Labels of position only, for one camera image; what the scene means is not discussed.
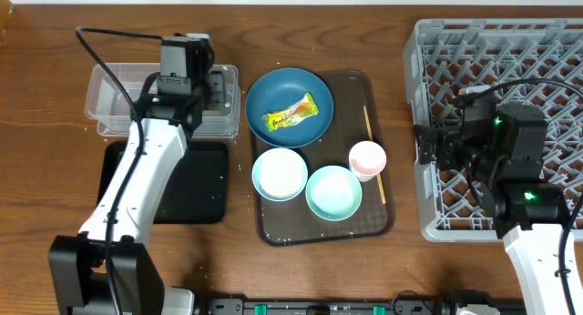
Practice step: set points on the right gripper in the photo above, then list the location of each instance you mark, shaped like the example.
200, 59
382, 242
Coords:
448, 136

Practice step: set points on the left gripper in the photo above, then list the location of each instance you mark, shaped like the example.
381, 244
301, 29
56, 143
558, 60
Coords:
217, 89

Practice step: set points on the dark blue plate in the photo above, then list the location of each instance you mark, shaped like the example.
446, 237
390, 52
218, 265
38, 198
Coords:
282, 88

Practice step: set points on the pink cup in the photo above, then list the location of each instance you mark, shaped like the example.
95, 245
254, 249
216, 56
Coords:
366, 160

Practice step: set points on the yellow snack wrapper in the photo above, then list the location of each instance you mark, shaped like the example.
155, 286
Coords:
292, 115

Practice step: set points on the mint green bowl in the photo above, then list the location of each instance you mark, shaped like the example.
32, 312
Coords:
333, 193

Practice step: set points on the light blue rice bowl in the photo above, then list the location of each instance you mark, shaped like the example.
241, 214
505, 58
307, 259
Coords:
279, 174

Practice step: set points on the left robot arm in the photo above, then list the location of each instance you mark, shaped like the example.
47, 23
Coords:
105, 268

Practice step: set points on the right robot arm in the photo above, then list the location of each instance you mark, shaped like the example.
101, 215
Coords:
501, 147

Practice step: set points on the grey dishwasher rack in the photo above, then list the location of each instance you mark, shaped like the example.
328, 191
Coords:
442, 56

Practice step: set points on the wooden chopstick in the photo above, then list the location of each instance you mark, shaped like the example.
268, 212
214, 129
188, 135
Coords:
378, 175

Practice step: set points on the brown serving tray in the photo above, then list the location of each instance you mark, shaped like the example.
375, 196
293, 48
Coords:
292, 222

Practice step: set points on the black tray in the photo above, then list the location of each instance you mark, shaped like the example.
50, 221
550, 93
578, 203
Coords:
197, 189

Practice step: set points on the clear plastic bin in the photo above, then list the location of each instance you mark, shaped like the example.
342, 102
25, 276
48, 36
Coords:
109, 108

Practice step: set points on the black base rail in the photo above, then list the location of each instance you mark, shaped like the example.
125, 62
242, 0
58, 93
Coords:
266, 307

